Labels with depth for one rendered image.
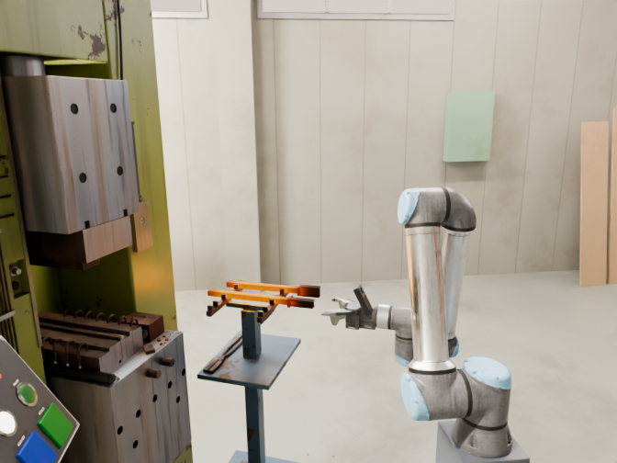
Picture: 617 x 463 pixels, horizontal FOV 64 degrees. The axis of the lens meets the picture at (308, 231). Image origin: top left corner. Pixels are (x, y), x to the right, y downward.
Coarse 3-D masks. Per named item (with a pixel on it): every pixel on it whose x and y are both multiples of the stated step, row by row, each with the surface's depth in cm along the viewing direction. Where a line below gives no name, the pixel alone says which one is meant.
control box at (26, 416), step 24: (0, 336) 110; (0, 360) 105; (0, 384) 102; (24, 384) 108; (0, 408) 98; (24, 408) 104; (0, 432) 95; (24, 432) 101; (72, 432) 113; (0, 456) 92
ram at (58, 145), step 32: (32, 96) 123; (64, 96) 126; (96, 96) 136; (128, 96) 148; (32, 128) 125; (64, 128) 126; (96, 128) 137; (128, 128) 149; (32, 160) 128; (64, 160) 127; (96, 160) 138; (128, 160) 150; (32, 192) 130; (64, 192) 128; (96, 192) 139; (128, 192) 151; (32, 224) 133; (64, 224) 130; (96, 224) 140
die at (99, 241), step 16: (112, 224) 146; (128, 224) 152; (32, 240) 141; (48, 240) 139; (64, 240) 137; (80, 240) 136; (96, 240) 140; (112, 240) 146; (128, 240) 153; (32, 256) 143; (48, 256) 141; (64, 256) 139; (80, 256) 137; (96, 256) 140
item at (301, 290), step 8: (232, 280) 217; (248, 288) 213; (256, 288) 212; (264, 288) 210; (272, 288) 210; (288, 288) 207; (296, 288) 207; (304, 288) 206; (312, 288) 205; (304, 296) 207; (312, 296) 206
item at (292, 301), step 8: (216, 296) 204; (232, 296) 202; (240, 296) 201; (248, 296) 200; (256, 296) 199; (264, 296) 199; (272, 296) 199; (288, 304) 194; (296, 304) 195; (304, 304) 194; (312, 304) 193
